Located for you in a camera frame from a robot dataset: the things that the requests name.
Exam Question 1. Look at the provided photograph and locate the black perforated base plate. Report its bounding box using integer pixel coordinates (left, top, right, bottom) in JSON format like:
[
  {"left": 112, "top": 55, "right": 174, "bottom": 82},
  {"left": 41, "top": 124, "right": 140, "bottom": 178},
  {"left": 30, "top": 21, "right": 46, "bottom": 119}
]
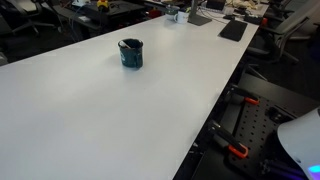
[{"left": 191, "top": 72, "right": 320, "bottom": 180}]

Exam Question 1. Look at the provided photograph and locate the small black box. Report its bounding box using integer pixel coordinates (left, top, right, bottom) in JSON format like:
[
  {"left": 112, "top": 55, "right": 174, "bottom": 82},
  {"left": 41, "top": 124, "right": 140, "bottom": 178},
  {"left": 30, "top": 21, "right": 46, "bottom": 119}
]
[{"left": 244, "top": 13, "right": 264, "bottom": 26}]

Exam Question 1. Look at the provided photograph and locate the black flat pad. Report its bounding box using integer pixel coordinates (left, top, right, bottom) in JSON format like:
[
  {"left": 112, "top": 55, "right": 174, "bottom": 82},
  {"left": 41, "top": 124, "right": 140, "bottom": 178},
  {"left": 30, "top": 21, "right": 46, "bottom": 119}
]
[{"left": 218, "top": 19, "right": 249, "bottom": 43}]

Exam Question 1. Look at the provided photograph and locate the black device box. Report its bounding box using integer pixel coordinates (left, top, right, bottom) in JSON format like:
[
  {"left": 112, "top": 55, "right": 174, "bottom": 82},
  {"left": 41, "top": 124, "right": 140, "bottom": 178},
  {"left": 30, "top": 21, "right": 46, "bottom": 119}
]
[{"left": 205, "top": 0, "right": 227, "bottom": 11}]

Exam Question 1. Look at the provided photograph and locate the dark blue enamel mug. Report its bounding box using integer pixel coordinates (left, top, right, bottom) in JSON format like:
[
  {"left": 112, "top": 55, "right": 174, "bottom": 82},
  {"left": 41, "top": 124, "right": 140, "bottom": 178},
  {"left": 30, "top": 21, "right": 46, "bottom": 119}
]
[{"left": 117, "top": 38, "right": 145, "bottom": 70}]

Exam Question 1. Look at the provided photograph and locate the white desk clutter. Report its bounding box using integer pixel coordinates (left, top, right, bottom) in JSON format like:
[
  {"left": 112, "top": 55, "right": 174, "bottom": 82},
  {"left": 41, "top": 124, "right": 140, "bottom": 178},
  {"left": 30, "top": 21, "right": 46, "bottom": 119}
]
[{"left": 226, "top": 0, "right": 264, "bottom": 10}]

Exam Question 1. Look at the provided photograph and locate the red object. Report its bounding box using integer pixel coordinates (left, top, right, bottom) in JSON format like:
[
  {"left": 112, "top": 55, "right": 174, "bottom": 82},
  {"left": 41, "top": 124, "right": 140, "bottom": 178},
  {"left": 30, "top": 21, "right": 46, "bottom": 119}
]
[{"left": 148, "top": 8, "right": 163, "bottom": 20}]

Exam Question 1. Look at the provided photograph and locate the black clamp with orange handle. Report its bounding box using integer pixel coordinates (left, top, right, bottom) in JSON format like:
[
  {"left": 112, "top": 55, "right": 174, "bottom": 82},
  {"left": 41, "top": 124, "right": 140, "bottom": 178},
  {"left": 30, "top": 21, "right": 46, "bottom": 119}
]
[
  {"left": 228, "top": 84, "right": 260, "bottom": 106},
  {"left": 207, "top": 120, "right": 250, "bottom": 160}
]

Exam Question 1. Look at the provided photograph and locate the yellow toy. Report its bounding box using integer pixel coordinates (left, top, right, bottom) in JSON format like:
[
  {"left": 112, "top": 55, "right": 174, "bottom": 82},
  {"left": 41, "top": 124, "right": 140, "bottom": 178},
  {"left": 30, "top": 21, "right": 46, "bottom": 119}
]
[{"left": 96, "top": 0, "right": 111, "bottom": 10}]

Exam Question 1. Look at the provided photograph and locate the grey mesh office chair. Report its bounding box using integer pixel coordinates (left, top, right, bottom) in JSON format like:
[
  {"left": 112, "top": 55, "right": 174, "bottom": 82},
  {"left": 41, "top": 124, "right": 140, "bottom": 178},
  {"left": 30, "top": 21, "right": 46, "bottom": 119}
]
[{"left": 246, "top": 0, "right": 320, "bottom": 66}]

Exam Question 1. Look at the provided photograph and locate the white and blue device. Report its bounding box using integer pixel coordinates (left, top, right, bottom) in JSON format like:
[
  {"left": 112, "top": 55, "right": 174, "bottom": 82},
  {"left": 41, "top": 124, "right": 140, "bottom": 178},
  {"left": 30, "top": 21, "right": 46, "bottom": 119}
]
[{"left": 71, "top": 0, "right": 92, "bottom": 8}]

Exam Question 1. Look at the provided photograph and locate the grey monitor stand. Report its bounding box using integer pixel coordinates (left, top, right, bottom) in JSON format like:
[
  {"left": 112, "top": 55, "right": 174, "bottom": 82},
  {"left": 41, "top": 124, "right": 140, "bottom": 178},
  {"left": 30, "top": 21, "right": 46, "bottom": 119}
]
[{"left": 187, "top": 0, "right": 213, "bottom": 27}]

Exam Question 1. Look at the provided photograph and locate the white coffee mug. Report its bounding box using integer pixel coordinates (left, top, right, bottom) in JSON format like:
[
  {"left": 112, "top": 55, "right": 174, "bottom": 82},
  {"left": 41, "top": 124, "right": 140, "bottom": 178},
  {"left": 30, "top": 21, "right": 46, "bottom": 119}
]
[{"left": 173, "top": 10, "right": 190, "bottom": 25}]

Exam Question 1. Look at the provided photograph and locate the dark office chair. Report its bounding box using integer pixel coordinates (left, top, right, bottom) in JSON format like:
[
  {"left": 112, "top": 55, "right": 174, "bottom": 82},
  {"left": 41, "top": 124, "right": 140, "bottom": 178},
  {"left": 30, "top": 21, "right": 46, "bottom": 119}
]
[{"left": 0, "top": 0, "right": 56, "bottom": 36}]

